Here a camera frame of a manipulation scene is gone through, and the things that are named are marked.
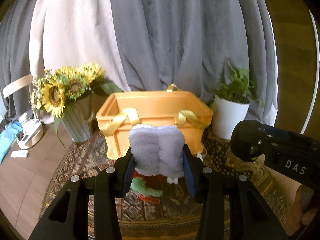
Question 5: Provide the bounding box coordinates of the white curved pole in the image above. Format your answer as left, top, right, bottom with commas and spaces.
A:
299, 9, 320, 135

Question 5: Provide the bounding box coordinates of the sunflower bouquet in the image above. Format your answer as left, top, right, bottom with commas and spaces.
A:
31, 62, 123, 133

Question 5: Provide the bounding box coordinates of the white device on floor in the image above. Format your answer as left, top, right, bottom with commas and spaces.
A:
10, 112, 43, 158

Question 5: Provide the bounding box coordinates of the blue cloth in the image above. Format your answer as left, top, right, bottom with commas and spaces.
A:
0, 121, 23, 162

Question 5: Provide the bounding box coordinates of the red fluffy strawberry plush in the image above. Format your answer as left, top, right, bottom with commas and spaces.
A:
130, 171, 165, 205

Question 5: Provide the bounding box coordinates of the green potted plant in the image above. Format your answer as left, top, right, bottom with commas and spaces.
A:
210, 60, 265, 108

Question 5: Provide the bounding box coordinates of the black mouse plush toy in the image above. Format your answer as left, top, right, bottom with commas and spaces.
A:
167, 153, 203, 185

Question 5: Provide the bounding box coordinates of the lavender plush towel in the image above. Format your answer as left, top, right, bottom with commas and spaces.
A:
129, 125, 185, 178

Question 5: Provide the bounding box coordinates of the white pink curtain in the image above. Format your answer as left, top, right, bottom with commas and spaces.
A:
29, 0, 130, 92

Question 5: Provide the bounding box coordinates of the white plant pot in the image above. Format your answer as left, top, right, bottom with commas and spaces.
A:
212, 96, 249, 140

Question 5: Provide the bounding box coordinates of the patterned oriental rug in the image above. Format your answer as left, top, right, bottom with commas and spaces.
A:
40, 128, 290, 239

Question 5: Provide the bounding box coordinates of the right human hand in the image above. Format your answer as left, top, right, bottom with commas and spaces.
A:
285, 185, 319, 236

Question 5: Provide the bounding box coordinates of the orange plastic storage crate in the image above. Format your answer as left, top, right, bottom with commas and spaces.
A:
96, 90, 213, 160

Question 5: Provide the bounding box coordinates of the grey ribbed vase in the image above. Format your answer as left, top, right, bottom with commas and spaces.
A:
62, 92, 94, 142

